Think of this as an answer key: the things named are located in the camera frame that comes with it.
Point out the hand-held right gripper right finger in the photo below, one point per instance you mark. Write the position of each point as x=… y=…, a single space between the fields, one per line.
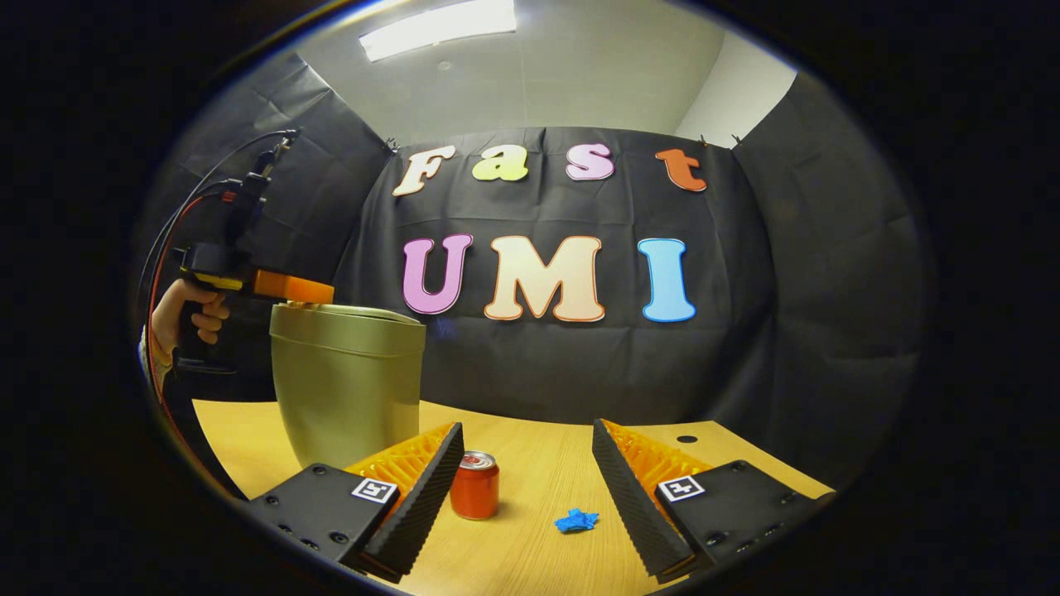
x=633 y=497

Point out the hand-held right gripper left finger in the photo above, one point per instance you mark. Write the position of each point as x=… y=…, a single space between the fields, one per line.
x=418 y=497

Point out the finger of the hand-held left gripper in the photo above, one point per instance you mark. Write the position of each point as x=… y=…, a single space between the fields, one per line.
x=294 y=288

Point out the red pop can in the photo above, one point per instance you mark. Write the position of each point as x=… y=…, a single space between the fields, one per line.
x=474 y=488

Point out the blue paper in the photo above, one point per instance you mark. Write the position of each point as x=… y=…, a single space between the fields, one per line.
x=575 y=521

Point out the green desktop garbage bin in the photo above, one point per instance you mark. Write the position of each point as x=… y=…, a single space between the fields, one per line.
x=348 y=389

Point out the wooden desktop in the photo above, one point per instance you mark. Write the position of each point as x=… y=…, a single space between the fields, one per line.
x=538 y=480

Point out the black backdrop cloth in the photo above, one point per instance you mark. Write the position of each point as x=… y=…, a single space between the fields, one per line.
x=745 y=314

